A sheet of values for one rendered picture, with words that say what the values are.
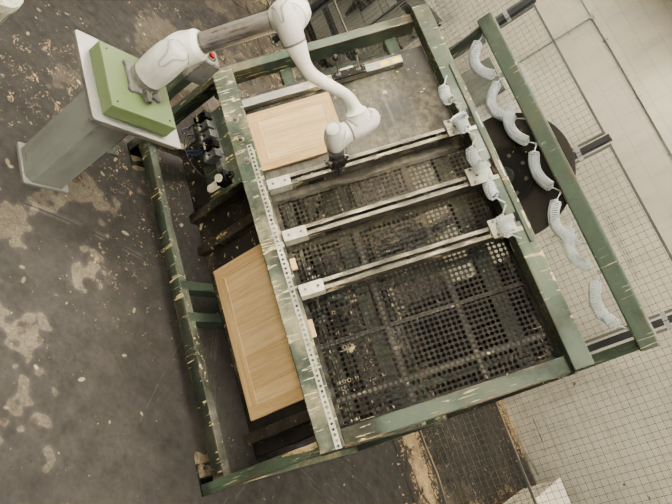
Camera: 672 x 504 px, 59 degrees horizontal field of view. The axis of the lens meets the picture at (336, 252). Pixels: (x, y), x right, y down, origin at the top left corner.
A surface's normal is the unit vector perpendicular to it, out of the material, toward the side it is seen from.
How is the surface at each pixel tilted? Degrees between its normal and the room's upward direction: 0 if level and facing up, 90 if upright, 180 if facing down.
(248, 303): 90
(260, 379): 90
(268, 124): 58
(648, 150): 90
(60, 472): 0
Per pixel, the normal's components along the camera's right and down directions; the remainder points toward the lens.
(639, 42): -0.54, -0.12
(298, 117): -0.04, -0.34
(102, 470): 0.79, -0.43
